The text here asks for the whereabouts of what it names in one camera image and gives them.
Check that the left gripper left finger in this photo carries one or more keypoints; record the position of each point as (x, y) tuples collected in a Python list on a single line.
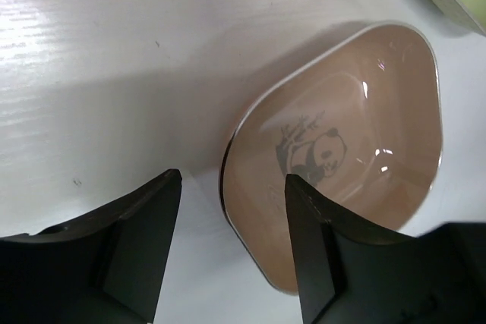
[(105, 266)]

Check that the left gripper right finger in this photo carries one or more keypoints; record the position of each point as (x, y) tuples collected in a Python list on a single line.
[(350, 270)]

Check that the pink square panda plate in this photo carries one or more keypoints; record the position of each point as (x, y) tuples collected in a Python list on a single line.
[(361, 123)]

